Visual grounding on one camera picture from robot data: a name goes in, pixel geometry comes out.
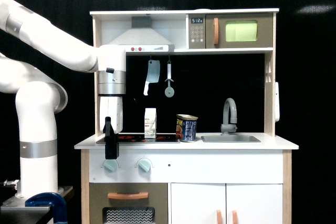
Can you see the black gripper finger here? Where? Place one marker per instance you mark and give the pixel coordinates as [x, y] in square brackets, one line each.
[111, 140]

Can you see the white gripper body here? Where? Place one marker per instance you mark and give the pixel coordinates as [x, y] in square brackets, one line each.
[111, 107]

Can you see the blue spam can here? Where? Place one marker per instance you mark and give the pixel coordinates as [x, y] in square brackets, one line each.
[186, 127]

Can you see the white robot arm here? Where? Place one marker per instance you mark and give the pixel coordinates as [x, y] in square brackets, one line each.
[39, 98]

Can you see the grey toy sink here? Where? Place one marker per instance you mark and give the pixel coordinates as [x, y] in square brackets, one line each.
[230, 139]

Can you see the black toy stovetop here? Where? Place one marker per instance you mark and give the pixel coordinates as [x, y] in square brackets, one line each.
[137, 138]

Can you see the left mint stove knob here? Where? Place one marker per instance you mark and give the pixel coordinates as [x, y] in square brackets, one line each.
[110, 165]

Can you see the mint stove knob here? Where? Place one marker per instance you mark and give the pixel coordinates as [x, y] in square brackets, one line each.
[144, 165]
[110, 165]

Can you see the right mint stove knob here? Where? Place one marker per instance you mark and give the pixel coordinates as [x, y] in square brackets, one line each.
[144, 165]

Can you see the small white milk carton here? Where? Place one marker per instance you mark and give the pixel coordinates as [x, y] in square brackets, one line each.
[150, 123]

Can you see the toy oven door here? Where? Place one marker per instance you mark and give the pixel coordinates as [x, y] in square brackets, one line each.
[128, 203]

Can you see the toy cleaver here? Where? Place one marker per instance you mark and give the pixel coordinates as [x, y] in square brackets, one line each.
[153, 74]

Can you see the toy pizza cutter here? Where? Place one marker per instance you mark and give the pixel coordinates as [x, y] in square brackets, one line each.
[169, 91]

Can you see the toy range hood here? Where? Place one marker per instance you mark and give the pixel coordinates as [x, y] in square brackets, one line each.
[142, 38]

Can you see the blue clamp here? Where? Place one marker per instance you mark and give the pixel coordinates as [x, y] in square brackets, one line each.
[53, 200]

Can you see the wooden toy kitchen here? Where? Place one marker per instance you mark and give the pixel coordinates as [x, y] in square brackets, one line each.
[198, 162]

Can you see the left white cabinet door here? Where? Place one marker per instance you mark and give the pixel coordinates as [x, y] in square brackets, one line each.
[198, 203]

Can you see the white cabinet door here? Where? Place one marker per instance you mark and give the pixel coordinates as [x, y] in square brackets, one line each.
[254, 203]
[198, 203]

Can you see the grey toy faucet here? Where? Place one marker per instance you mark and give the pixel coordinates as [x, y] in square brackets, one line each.
[229, 117]

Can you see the right white cabinet door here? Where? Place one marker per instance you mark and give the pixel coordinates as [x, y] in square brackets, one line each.
[254, 203]

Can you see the toy microwave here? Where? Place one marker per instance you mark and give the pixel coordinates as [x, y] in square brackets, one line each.
[218, 31]

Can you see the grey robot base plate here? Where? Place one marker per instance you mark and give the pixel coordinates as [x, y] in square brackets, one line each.
[13, 208]

